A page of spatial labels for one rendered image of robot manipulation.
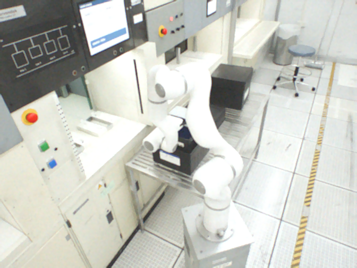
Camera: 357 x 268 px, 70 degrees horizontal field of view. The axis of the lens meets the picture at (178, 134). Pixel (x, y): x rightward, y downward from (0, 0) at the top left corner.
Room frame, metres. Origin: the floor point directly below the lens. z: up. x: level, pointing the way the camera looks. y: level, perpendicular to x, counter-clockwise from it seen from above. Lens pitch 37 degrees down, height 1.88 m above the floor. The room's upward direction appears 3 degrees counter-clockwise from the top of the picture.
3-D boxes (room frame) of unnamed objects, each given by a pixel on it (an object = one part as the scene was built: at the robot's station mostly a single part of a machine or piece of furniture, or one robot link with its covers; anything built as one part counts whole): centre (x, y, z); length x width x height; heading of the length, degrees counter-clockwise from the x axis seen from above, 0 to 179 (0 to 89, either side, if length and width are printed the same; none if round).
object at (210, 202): (0.71, -0.13, 1.07); 0.19 x 0.12 x 0.24; 131
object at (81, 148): (1.25, 0.69, 0.89); 0.22 x 0.21 x 0.04; 59
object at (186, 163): (1.25, -0.02, 0.85); 0.28 x 0.28 x 0.17; 58
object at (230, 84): (1.93, -0.46, 0.89); 0.29 x 0.29 x 0.25; 63
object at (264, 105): (1.59, -0.24, 0.38); 1.30 x 0.60 x 0.76; 149
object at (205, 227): (0.73, -0.16, 0.85); 0.19 x 0.19 x 0.18
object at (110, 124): (1.48, 0.55, 0.89); 0.22 x 0.21 x 0.04; 59
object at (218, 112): (1.59, -0.17, 0.83); 0.29 x 0.29 x 0.13; 58
